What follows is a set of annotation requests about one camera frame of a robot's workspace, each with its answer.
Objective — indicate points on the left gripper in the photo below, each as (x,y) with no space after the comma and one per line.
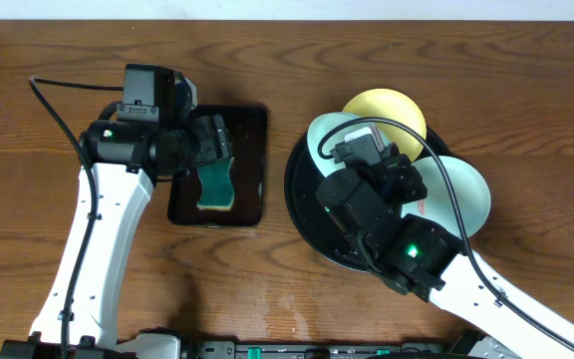
(212,142)

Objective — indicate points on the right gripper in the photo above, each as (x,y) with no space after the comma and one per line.
(404,174)

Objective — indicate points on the green yellow sponge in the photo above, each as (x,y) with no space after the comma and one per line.
(217,191)

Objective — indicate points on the yellow plate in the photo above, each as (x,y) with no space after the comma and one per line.
(393,105)

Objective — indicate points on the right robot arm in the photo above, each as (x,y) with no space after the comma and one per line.
(407,221)

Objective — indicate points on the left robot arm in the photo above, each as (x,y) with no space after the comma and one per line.
(122,161)

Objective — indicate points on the black rectangular tray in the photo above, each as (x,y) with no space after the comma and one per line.
(247,128)

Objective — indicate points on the black round tray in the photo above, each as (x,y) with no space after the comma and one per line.
(306,170)

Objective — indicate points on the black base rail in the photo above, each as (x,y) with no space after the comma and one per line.
(230,349)

